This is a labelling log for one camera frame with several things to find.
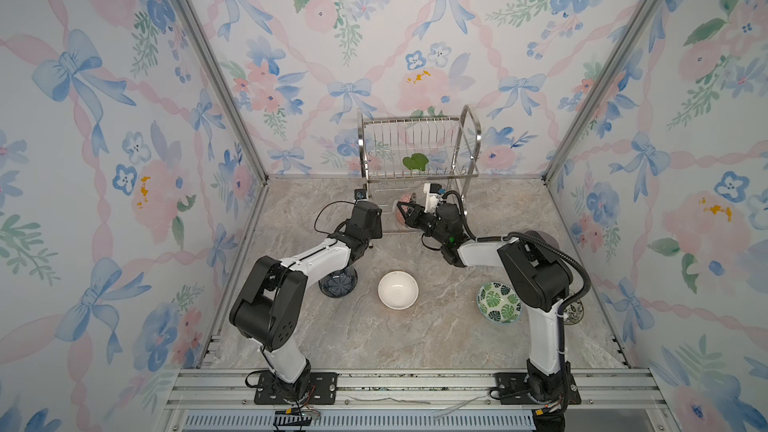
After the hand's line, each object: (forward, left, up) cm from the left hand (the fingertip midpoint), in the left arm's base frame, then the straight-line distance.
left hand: (373, 215), depth 93 cm
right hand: (+3, -8, +3) cm, 9 cm away
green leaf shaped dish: (+9, -13, +15) cm, 22 cm away
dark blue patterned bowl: (-18, +10, -11) cm, 23 cm away
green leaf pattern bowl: (-23, -37, -12) cm, 45 cm away
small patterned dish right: (-26, -57, -10) cm, 63 cm away
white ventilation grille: (-52, +1, -13) cm, 53 cm away
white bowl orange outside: (-19, -8, -12) cm, 24 cm away
